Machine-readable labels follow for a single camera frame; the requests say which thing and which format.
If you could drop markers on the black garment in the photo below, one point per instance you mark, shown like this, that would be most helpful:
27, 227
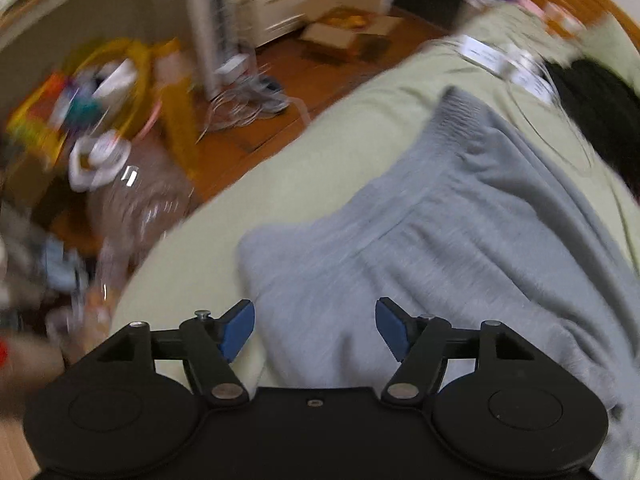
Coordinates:
600, 110

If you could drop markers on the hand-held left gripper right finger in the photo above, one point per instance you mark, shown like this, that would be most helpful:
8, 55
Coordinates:
391, 330

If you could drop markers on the light green bed sheet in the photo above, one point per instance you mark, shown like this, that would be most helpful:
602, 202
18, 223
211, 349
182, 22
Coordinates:
300, 160

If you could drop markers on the white power strip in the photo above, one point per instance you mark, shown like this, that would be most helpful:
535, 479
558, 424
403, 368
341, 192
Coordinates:
532, 77
480, 52

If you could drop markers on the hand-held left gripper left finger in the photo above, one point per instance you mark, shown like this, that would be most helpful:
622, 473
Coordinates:
237, 330

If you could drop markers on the light green pillow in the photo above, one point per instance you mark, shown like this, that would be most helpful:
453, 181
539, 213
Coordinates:
617, 42

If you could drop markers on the white box with orange tape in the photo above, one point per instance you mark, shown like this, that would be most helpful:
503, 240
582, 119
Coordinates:
562, 17

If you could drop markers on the cardboard box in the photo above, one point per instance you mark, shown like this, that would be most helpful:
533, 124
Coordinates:
350, 35

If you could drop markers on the clear plastic bag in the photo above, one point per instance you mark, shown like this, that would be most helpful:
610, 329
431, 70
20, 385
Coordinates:
145, 200

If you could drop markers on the white round object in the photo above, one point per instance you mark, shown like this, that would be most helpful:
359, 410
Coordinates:
100, 157

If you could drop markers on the grey pants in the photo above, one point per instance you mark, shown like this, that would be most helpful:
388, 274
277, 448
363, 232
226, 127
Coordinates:
450, 240

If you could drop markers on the colourful box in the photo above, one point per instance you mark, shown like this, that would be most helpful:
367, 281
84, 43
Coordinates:
42, 115

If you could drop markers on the white tower fan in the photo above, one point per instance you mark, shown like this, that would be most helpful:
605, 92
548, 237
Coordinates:
207, 25

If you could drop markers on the yellow bag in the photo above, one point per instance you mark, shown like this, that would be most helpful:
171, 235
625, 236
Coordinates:
170, 95

